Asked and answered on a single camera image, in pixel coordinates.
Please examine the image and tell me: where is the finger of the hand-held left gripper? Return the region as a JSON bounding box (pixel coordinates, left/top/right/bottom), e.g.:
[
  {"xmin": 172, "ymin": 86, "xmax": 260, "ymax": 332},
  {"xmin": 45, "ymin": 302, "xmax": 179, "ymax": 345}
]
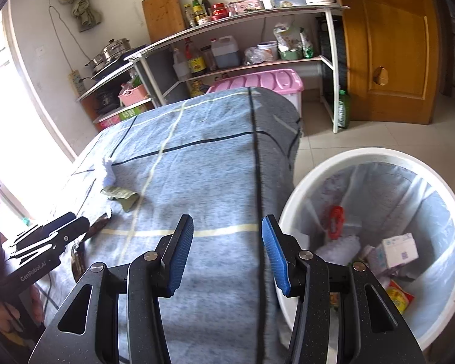
[
  {"xmin": 8, "ymin": 216, "xmax": 91, "ymax": 265},
  {"xmin": 12, "ymin": 212, "xmax": 77, "ymax": 251}
]

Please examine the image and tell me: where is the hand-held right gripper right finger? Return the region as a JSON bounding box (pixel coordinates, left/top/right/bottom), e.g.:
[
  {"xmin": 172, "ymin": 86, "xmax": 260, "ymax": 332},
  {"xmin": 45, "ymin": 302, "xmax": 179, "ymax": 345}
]
[{"xmin": 261, "ymin": 214, "xmax": 427, "ymax": 364}]

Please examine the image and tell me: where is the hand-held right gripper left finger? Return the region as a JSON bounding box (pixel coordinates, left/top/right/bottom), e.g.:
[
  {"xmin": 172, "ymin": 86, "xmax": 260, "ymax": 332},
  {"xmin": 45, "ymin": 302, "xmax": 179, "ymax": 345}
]
[{"xmin": 27, "ymin": 214, "xmax": 195, "ymax": 364}]

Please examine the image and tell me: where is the white trash bin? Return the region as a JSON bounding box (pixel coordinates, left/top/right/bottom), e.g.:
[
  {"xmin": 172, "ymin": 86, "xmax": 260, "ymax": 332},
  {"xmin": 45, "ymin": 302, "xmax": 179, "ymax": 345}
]
[{"xmin": 278, "ymin": 148, "xmax": 455, "ymax": 351}]

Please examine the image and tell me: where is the purple drink carton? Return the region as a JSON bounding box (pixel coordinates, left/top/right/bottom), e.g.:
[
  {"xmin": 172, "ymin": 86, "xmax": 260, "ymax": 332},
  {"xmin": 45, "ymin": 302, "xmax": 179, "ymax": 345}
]
[{"xmin": 366, "ymin": 233, "xmax": 420, "ymax": 278}]

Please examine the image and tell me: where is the yellow snack packet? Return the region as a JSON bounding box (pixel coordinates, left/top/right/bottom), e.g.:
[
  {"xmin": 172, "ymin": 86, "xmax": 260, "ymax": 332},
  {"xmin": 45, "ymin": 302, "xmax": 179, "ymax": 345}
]
[{"xmin": 386, "ymin": 278, "xmax": 414, "ymax": 313}]

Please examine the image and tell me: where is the person's left hand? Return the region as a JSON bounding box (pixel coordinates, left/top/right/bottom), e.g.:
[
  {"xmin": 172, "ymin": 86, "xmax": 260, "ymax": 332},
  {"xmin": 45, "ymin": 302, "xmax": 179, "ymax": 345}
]
[{"xmin": 0, "ymin": 284, "xmax": 45, "ymax": 334}]

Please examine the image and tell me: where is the long brown wrapper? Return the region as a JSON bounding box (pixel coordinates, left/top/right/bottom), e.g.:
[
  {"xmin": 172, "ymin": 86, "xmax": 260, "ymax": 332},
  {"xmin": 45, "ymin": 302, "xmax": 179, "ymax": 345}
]
[{"xmin": 70, "ymin": 241, "xmax": 86, "ymax": 282}]

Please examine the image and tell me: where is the dark brown wrapper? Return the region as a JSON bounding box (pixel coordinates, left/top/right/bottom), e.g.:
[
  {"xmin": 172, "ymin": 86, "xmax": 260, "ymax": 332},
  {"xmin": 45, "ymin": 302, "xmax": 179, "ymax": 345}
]
[{"xmin": 84, "ymin": 214, "xmax": 112, "ymax": 241}]

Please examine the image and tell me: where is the white tissue wad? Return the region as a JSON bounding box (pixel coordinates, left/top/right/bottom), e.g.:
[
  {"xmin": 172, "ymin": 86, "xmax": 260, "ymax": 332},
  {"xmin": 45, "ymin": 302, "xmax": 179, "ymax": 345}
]
[{"xmin": 318, "ymin": 235, "xmax": 361, "ymax": 266}]

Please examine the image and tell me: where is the red wrapper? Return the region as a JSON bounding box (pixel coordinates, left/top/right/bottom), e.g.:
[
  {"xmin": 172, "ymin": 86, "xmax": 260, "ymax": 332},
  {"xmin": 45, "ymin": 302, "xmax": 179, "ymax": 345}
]
[{"xmin": 328, "ymin": 205, "xmax": 345, "ymax": 240}]

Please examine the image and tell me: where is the olive green wrapper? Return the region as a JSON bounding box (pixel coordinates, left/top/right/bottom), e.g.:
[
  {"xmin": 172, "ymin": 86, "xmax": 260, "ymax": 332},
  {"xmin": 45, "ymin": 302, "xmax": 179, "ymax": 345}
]
[{"xmin": 100, "ymin": 186, "xmax": 139, "ymax": 213}]

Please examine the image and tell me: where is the blue checkered blanket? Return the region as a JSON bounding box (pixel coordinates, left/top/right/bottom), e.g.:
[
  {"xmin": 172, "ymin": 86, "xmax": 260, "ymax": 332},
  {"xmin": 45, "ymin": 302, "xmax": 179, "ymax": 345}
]
[{"xmin": 34, "ymin": 87, "xmax": 304, "ymax": 364}]

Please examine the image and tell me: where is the white crumpled tissue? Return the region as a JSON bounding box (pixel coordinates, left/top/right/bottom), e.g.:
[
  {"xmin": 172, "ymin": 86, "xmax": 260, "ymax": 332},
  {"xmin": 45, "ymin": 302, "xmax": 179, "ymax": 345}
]
[{"xmin": 102, "ymin": 157, "xmax": 116, "ymax": 183}]

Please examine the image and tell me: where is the small black appliance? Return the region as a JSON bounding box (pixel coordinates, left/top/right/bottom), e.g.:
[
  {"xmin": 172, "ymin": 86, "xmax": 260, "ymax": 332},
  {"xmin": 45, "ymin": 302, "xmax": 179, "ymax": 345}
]
[{"xmin": 96, "ymin": 89, "xmax": 118, "ymax": 110}]

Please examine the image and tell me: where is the green cardboard box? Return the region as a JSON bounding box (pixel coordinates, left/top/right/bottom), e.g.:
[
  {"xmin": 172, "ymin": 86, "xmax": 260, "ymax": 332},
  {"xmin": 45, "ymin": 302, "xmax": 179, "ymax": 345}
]
[{"xmin": 118, "ymin": 104, "xmax": 154, "ymax": 121}]

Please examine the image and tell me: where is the white power strip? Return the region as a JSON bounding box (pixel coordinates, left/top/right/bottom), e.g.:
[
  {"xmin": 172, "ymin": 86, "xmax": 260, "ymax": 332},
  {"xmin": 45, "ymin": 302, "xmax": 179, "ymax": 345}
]
[{"xmin": 68, "ymin": 69, "xmax": 85, "ymax": 97}]

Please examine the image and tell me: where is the pink plastic basket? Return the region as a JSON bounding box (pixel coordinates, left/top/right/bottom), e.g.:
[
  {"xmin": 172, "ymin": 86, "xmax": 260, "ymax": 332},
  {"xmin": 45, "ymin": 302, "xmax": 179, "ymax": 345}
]
[{"xmin": 118, "ymin": 84, "xmax": 149, "ymax": 107}]

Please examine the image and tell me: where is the small white shelf rack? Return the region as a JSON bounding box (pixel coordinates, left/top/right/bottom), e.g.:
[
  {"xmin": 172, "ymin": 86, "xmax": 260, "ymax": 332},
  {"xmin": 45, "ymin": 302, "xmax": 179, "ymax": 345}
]
[{"xmin": 76, "ymin": 59, "xmax": 156, "ymax": 130}]

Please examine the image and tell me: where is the white bin liner bag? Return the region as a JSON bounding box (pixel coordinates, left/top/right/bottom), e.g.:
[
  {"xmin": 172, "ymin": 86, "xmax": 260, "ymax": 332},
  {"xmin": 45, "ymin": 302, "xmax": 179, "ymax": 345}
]
[{"xmin": 288, "ymin": 163, "xmax": 455, "ymax": 342}]

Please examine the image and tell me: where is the black induction cooker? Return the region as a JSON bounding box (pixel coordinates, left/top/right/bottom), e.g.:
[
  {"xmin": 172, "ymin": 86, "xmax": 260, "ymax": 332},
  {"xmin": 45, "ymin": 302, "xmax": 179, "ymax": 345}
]
[{"xmin": 92, "ymin": 47, "xmax": 147, "ymax": 80}]

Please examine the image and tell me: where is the pink lidded storage box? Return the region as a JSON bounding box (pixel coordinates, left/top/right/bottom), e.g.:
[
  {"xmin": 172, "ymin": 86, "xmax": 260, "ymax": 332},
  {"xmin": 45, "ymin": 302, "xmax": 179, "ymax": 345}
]
[{"xmin": 206, "ymin": 68, "xmax": 305, "ymax": 122}]

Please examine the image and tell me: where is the steel steamer pot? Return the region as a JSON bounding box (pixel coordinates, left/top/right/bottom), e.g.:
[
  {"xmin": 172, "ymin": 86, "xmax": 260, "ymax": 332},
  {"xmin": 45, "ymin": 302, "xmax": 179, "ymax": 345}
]
[{"xmin": 85, "ymin": 38, "xmax": 133, "ymax": 74}]

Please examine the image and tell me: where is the clear plastic bottle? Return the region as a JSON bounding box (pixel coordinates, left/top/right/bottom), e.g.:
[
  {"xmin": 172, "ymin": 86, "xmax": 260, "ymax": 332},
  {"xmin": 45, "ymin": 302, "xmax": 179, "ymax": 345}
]
[{"xmin": 172, "ymin": 47, "xmax": 190, "ymax": 80}]

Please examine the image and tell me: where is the yellow label sauce bottle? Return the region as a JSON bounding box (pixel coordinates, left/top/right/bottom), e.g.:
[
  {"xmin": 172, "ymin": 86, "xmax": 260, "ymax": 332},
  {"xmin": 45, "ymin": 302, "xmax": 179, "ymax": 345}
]
[{"xmin": 186, "ymin": 39, "xmax": 207, "ymax": 76}]

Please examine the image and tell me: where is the dark glass jar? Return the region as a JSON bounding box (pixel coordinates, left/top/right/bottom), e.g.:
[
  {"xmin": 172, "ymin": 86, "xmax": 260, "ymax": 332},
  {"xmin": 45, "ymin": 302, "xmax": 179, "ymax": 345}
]
[{"xmin": 201, "ymin": 45, "xmax": 217, "ymax": 71}]

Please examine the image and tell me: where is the crumpled clear plastic bag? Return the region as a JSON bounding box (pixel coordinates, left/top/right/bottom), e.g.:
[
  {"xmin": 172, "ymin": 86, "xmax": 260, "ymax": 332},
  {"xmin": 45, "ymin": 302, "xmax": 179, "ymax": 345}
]
[{"xmin": 244, "ymin": 47, "xmax": 268, "ymax": 65}]

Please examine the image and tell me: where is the green plastic basket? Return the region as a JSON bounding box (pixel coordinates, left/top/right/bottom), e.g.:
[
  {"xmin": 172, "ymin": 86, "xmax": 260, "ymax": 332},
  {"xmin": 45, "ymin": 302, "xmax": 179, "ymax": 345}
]
[{"xmin": 278, "ymin": 47, "xmax": 304, "ymax": 60}]

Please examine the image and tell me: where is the white tub blue rim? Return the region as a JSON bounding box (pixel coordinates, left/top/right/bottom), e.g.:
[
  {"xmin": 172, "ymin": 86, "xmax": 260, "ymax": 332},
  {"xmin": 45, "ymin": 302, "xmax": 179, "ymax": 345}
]
[{"xmin": 257, "ymin": 41, "xmax": 279, "ymax": 61}]

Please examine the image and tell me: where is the dark liquid plastic jug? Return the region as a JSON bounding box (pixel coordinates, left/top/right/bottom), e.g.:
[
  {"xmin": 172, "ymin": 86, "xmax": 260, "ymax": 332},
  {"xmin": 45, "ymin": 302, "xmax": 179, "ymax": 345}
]
[{"xmin": 211, "ymin": 35, "xmax": 241, "ymax": 68}]

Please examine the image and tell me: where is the white food bag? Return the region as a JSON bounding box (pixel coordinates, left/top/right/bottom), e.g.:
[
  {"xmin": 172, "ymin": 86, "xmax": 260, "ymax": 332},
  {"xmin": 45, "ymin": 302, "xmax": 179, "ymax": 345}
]
[{"xmin": 274, "ymin": 23, "xmax": 306, "ymax": 52}]

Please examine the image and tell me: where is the hanging grey-green cloth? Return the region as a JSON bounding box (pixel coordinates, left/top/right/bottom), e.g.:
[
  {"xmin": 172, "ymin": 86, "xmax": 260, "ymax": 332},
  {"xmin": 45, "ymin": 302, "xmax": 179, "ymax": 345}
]
[{"xmin": 53, "ymin": 0, "xmax": 101, "ymax": 33}]

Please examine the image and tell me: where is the wooden cutting board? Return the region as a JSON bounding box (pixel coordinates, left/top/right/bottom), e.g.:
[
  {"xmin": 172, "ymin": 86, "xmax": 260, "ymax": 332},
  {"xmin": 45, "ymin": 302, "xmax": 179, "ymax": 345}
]
[{"xmin": 141, "ymin": 0, "xmax": 186, "ymax": 44}]

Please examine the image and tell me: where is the wooden door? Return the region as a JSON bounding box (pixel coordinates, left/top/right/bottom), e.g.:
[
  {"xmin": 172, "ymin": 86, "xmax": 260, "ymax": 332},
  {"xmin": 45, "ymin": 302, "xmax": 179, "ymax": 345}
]
[{"xmin": 341, "ymin": 0, "xmax": 446, "ymax": 126}]

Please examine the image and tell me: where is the large white shelf rack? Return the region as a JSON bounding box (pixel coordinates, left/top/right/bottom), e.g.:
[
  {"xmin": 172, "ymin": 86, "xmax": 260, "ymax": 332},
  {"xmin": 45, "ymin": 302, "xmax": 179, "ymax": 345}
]
[{"xmin": 125, "ymin": 4, "xmax": 351, "ymax": 134}]

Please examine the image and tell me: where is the dark sauce bottle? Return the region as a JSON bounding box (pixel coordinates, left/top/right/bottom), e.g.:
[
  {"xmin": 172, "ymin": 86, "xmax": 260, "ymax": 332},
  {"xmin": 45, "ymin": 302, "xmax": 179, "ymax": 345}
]
[{"xmin": 190, "ymin": 0, "xmax": 210, "ymax": 25}]

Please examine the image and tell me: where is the red lidded jar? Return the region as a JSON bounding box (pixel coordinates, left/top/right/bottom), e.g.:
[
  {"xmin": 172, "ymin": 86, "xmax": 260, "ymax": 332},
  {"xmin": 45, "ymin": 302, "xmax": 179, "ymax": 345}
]
[{"xmin": 211, "ymin": 3, "xmax": 230, "ymax": 21}]

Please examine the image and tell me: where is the flat pink box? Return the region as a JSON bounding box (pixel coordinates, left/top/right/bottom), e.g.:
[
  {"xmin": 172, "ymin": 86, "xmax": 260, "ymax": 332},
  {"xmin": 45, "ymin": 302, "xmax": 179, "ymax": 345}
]
[{"xmin": 235, "ymin": 0, "xmax": 262, "ymax": 14}]

